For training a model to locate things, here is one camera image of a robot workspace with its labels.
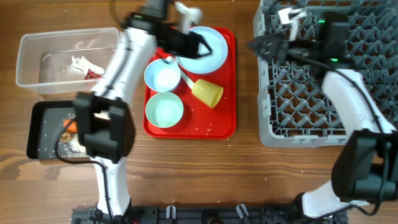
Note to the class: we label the brown shiitake mushroom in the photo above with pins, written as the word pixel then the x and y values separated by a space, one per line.
pixel 66 137

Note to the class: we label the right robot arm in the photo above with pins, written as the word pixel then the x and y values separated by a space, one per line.
pixel 366 169

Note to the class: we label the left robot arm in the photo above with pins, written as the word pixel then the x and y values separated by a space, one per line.
pixel 104 122

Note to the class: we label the grey dishwasher rack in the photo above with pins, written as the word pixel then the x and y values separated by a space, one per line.
pixel 293 112

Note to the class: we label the white plastic spoon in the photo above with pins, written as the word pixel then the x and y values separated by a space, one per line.
pixel 185 77

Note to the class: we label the light blue plate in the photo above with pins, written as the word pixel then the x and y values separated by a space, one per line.
pixel 211 62

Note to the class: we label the yellow plastic cup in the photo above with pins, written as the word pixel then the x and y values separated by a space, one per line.
pixel 207 92

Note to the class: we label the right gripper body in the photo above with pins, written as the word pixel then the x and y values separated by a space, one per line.
pixel 302 48

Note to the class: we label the green bowl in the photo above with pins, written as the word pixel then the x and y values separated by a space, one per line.
pixel 164 110

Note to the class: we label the light blue bowl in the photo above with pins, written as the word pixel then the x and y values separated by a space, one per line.
pixel 162 75

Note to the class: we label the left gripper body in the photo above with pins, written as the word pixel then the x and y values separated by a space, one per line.
pixel 173 42

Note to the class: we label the red serving tray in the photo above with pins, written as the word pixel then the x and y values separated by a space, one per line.
pixel 200 121

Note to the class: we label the red foil wrapper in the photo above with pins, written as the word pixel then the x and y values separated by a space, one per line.
pixel 91 75

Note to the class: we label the black waste tray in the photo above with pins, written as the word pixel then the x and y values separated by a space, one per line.
pixel 35 124

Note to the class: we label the orange carrot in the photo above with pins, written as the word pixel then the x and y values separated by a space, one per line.
pixel 70 125

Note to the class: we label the clear plastic bin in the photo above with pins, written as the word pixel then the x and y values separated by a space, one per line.
pixel 45 61

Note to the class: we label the white tissue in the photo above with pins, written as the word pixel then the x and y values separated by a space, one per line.
pixel 85 66

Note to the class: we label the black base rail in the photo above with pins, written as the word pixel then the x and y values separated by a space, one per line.
pixel 203 215

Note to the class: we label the white rice pile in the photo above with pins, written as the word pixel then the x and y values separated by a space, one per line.
pixel 74 146

